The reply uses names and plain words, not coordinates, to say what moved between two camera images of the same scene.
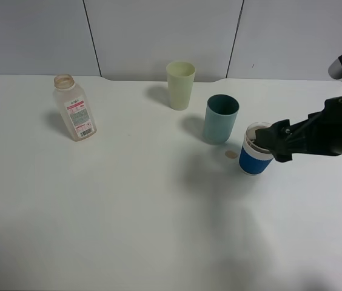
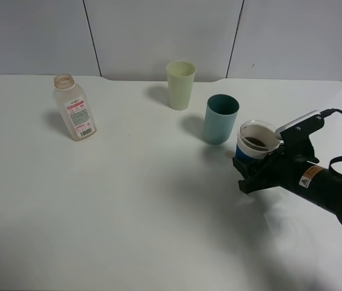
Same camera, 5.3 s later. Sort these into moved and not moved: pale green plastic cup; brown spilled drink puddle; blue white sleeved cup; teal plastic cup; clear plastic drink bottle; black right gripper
Moved: blue white sleeved cup; black right gripper
Not moved: brown spilled drink puddle; pale green plastic cup; clear plastic drink bottle; teal plastic cup
